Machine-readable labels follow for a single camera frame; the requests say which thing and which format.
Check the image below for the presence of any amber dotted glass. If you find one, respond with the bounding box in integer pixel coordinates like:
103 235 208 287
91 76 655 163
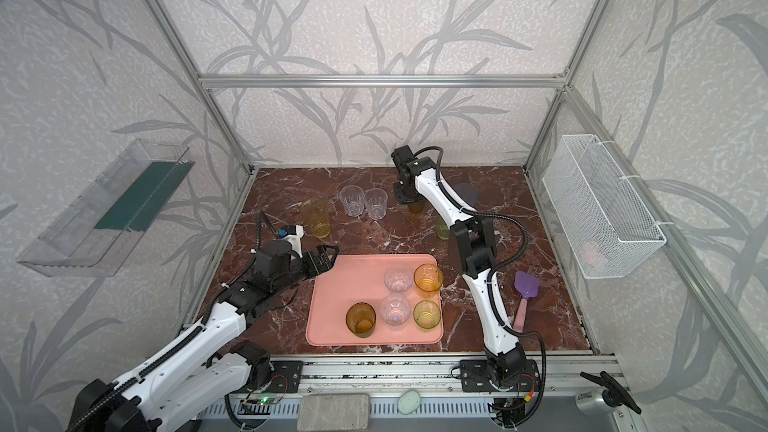
345 302 376 338
407 201 426 214

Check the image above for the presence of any clear faceted glass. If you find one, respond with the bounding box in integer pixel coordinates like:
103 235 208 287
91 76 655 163
339 185 365 217
379 293 412 330
384 267 413 293
363 188 388 221

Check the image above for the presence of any yellow short glass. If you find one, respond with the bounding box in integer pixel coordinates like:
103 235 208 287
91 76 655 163
413 263 444 298

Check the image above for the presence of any green short glass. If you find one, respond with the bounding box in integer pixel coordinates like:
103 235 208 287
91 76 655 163
413 300 442 330

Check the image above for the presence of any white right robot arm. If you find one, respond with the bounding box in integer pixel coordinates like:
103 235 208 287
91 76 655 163
391 146 547 390

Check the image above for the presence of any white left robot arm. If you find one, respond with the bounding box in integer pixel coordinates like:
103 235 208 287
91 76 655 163
68 239 339 431

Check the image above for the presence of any pink plastic tray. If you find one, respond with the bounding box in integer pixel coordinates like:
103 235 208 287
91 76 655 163
306 254 444 347

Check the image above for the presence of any yellow tall glass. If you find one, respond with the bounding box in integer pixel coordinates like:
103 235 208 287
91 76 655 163
300 198 331 239

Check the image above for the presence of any blue frosted plastic cup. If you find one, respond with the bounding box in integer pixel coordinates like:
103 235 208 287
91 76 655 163
454 183 478 207

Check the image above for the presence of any tall green glass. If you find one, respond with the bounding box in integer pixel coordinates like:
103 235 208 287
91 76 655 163
435 216 450 241

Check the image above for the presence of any grey foam block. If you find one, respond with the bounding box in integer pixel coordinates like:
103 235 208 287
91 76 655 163
297 394 371 432

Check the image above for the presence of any purple plastic scoop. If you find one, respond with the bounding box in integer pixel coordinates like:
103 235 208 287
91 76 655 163
513 271 539 333

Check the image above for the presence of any pale green oval pad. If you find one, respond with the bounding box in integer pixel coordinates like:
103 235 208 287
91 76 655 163
397 389 422 415

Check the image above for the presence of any white wire wall basket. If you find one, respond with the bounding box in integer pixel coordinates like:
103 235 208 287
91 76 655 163
542 134 666 280

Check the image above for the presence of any clear plastic wall bin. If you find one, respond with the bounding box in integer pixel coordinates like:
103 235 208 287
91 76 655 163
17 139 195 278

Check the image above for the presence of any black clamp handle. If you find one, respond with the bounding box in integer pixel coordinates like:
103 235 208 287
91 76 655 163
575 371 642 415

